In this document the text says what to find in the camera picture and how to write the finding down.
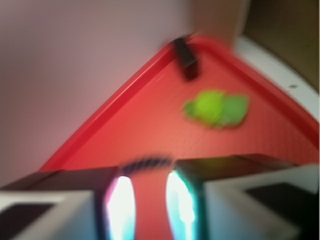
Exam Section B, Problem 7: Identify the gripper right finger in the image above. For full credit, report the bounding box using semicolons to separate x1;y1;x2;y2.
166;154;320;240

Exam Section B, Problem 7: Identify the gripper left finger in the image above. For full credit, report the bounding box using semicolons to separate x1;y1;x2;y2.
0;166;136;240

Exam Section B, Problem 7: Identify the green plush animal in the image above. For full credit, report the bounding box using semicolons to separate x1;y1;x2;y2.
182;89;250;128

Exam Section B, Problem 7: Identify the red plastic tray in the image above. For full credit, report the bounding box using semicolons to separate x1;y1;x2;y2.
42;36;319;240

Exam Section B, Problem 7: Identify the black rectangular block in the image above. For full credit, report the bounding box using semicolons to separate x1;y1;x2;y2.
173;37;200;81

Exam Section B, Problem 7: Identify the dark blue twisted rope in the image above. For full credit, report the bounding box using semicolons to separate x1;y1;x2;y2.
122;156;173;175

